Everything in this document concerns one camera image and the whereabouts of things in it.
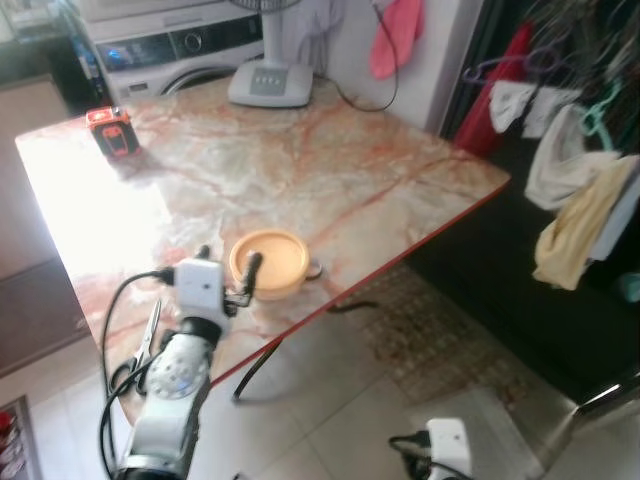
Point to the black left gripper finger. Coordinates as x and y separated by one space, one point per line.
203 251
252 270

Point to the orange lidded plastic container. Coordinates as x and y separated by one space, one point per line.
275 262

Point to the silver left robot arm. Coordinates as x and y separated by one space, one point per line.
175 385

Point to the small grey round object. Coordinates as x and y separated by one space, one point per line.
314 269

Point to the marble pattern table red edge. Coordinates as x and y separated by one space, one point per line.
300 170

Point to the orange black box device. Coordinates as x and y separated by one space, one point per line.
112 133

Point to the teal hanging cloth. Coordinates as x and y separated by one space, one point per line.
630 285

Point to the white standing fan base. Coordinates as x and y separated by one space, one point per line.
270 82

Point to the patterned floor rug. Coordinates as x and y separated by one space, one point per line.
440 330

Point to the white washing machine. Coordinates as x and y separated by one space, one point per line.
170 45

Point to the yellow hanging garment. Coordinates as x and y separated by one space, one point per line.
575 235

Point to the teal clothes hanger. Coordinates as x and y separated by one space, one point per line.
598 115

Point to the grey hanging cloth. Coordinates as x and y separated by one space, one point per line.
305 25

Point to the white hanging garment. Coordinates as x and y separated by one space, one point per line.
560 165

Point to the pink hanging cloth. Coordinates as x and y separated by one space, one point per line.
395 35

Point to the red hanging cloth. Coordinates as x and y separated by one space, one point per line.
500 100

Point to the small white hanging cloth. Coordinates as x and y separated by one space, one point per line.
510 105

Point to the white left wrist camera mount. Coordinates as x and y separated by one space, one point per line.
200 288

